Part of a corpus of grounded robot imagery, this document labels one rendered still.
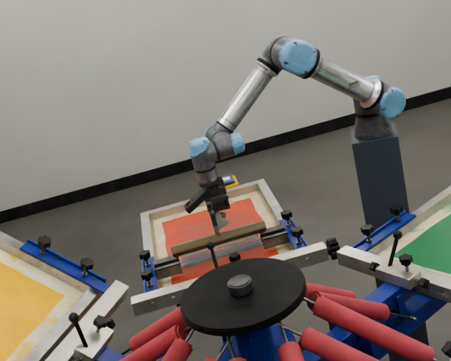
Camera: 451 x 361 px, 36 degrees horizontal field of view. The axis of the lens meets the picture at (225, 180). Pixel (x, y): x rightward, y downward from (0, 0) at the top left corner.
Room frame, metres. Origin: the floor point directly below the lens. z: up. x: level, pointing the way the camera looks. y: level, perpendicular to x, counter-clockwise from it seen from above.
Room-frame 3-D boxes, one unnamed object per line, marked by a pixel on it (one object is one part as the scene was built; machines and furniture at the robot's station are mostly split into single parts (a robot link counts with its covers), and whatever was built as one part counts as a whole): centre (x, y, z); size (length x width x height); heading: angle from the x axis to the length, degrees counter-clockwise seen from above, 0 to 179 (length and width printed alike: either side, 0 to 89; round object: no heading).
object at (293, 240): (2.27, -0.20, 0.98); 0.30 x 0.05 x 0.07; 4
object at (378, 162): (2.57, -0.62, 0.60); 0.18 x 0.18 x 1.20; 77
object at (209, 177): (2.28, 0.06, 1.31); 0.08 x 0.08 x 0.05
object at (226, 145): (2.31, -0.03, 1.39); 0.11 x 0.11 x 0.08; 13
